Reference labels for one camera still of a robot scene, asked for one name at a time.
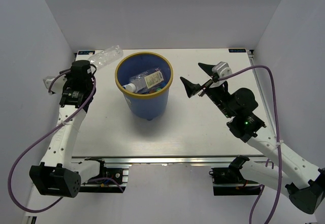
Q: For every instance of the clear bottle white cap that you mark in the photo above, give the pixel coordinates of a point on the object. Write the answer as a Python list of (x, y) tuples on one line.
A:
[(106, 57)]

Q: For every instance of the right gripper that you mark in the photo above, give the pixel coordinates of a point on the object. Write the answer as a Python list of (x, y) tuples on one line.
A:
[(191, 88)]

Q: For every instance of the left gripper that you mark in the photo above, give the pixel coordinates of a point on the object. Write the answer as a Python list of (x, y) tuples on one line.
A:
[(67, 84)]

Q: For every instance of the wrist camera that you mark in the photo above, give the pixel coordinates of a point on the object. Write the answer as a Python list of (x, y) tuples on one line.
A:
[(220, 70), (55, 87)]

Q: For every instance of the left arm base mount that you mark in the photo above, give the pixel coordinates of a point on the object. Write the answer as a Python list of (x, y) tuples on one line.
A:
[(99, 176)]

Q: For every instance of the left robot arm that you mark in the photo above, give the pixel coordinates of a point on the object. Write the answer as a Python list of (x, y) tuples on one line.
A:
[(57, 174)]

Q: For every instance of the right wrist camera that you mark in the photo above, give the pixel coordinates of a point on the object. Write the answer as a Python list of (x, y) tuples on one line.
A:
[(220, 70)]

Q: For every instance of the aluminium table frame rail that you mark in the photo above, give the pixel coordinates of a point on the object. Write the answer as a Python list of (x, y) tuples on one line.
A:
[(191, 130)]

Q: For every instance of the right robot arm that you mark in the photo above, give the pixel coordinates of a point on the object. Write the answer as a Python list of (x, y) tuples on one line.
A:
[(296, 178)]

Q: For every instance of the blue plastic bin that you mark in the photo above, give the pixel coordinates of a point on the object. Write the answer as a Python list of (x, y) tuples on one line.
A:
[(151, 104)]

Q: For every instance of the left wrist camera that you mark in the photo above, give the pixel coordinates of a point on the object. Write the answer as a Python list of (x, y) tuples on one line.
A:
[(55, 87)]

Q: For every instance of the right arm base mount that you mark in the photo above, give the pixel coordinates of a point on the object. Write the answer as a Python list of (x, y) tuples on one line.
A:
[(228, 181)]

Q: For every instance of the large clear labelled bottle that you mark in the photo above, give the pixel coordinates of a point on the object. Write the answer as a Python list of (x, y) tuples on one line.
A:
[(145, 81)]

